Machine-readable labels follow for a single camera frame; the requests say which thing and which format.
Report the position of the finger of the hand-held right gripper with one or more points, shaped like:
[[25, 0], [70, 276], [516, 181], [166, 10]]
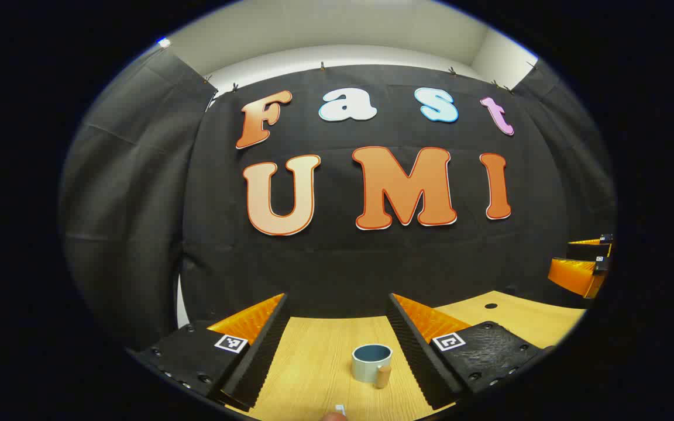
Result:
[[588, 250], [577, 275]]

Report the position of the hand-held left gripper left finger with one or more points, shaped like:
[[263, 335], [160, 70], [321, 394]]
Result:
[[267, 351]]

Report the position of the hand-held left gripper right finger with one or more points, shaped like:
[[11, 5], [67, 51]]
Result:
[[410, 351]]

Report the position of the wooden desktop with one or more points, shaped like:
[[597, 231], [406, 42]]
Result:
[[319, 362]]

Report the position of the black backdrop cloth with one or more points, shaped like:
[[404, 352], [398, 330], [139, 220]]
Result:
[[343, 257]]

